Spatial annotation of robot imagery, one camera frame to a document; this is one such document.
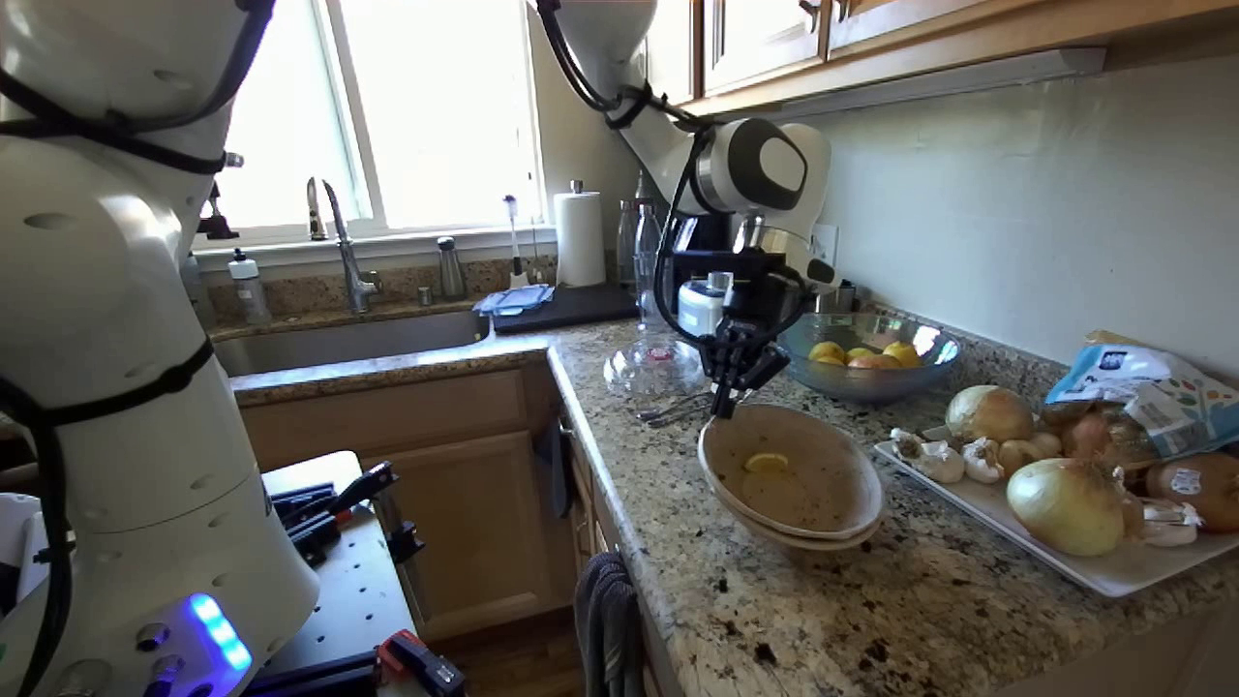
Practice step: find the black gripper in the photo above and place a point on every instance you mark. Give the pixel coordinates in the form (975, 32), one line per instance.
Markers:
(726, 294)

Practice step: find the white ceramic top bowl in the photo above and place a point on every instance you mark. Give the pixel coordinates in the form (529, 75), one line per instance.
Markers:
(832, 487)

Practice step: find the white ceramic bowl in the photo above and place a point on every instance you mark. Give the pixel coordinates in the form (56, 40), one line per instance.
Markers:
(832, 487)
(815, 545)

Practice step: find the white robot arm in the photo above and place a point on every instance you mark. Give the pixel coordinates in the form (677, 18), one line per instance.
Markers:
(721, 178)

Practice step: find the glass fruit bowl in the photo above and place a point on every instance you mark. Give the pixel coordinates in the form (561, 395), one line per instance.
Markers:
(869, 359)

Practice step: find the white ceramic bottom bowl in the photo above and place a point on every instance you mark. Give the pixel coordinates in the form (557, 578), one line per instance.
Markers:
(815, 545)

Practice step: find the yellow lemon slice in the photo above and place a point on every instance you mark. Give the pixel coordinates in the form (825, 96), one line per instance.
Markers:
(770, 462)

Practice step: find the paper towel roll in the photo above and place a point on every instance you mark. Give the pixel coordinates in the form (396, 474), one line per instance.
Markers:
(579, 239)

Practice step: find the brown onion back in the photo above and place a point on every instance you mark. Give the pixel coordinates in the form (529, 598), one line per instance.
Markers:
(991, 412)

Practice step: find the wooden upper cabinets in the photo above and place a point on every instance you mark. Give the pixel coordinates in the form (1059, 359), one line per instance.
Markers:
(733, 56)

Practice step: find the blue grey hanging towel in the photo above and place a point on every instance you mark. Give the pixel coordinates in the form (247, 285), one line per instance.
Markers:
(611, 629)

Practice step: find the large yellow onion front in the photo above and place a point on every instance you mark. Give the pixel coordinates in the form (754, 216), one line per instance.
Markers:
(1066, 503)

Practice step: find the chrome sink faucet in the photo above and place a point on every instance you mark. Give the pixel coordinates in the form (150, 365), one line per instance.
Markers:
(325, 219)

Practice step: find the white rectangular tray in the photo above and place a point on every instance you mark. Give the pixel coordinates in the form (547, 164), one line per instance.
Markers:
(1131, 567)

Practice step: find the blue white food package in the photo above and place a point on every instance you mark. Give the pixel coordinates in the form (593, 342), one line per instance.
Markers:
(1179, 408)

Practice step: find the soap dispenser bottle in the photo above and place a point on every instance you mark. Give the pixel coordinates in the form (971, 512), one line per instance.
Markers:
(251, 287)

